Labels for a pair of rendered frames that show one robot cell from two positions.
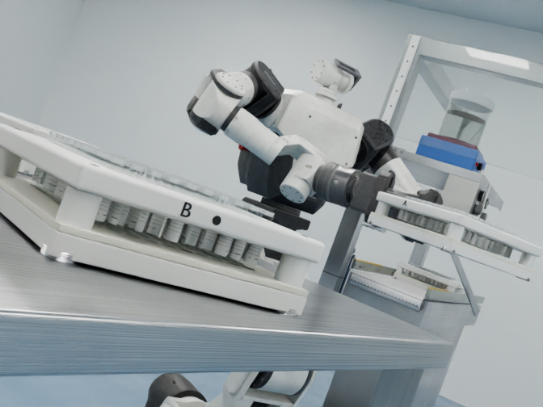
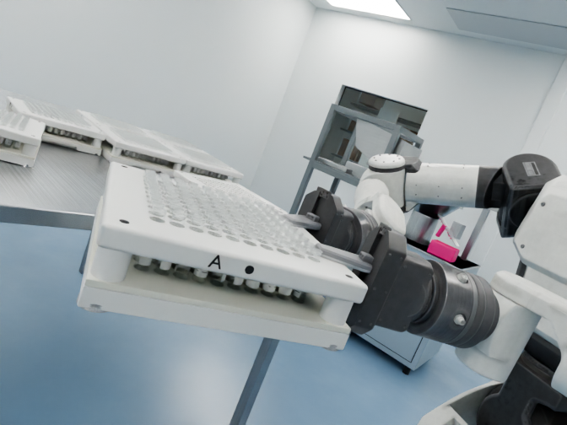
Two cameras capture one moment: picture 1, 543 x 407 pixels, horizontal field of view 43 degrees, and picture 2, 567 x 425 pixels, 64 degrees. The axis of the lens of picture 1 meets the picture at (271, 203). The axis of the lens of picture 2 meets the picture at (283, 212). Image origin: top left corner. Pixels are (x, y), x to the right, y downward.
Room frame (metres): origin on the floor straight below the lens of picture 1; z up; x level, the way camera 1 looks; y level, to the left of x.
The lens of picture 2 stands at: (1.54, -0.84, 1.18)
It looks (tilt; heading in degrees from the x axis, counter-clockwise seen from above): 10 degrees down; 98
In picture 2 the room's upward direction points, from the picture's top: 21 degrees clockwise
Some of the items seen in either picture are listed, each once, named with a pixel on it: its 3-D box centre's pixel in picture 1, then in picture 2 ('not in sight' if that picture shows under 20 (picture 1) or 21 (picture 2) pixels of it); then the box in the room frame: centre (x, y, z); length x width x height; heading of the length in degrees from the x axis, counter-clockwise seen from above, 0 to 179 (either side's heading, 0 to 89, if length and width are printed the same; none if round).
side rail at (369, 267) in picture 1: (398, 273); not in sight; (2.98, -0.62, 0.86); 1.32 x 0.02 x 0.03; 155
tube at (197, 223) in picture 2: not in sight; (186, 256); (1.42, -0.46, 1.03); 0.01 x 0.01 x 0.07
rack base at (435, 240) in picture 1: (448, 245); (207, 263); (1.42, -0.37, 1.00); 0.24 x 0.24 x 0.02; 31
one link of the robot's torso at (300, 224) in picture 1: (258, 230); (559, 416); (2.03, 0.01, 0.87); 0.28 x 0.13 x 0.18; 32
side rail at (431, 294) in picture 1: (460, 297); not in sight; (2.86, -0.86, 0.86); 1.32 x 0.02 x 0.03; 155
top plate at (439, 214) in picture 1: (456, 223); (221, 223); (1.42, -0.37, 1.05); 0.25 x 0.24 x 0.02; 121
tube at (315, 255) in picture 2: not in sight; (303, 283); (1.53, -0.39, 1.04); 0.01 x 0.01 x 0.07
